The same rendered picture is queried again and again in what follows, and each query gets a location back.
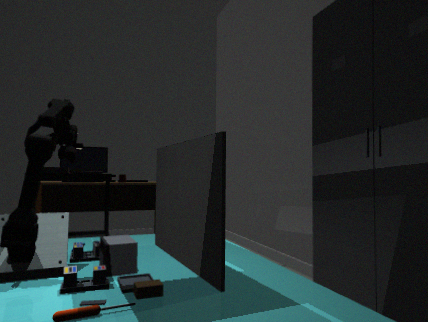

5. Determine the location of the orange-handled screwdriver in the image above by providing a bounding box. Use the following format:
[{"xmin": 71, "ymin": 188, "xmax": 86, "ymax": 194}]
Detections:
[{"xmin": 53, "ymin": 303, "xmax": 135, "ymax": 322}]

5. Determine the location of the grey flat bar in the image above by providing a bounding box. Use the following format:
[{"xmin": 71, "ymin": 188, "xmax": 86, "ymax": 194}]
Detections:
[{"xmin": 80, "ymin": 300, "xmax": 106, "ymax": 306}]

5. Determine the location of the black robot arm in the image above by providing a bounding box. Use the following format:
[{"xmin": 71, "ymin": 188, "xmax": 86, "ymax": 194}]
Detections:
[{"xmin": 0, "ymin": 99, "xmax": 74, "ymax": 263}]

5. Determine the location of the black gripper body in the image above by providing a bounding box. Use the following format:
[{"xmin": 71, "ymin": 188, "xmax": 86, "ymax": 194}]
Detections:
[{"xmin": 56, "ymin": 125, "xmax": 77, "ymax": 159}]

